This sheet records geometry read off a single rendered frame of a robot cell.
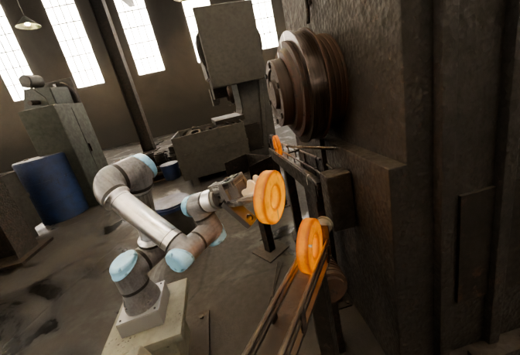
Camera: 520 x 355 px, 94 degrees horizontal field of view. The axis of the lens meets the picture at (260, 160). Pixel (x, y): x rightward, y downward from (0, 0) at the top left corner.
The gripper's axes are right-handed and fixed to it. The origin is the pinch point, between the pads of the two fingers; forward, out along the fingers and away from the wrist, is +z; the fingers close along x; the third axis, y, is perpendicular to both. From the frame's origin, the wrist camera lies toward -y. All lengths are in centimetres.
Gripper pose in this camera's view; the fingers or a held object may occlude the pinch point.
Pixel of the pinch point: (269, 190)
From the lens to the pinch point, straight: 70.1
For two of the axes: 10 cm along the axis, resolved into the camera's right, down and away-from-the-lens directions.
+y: -4.2, -8.9, -1.6
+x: 4.4, -3.5, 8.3
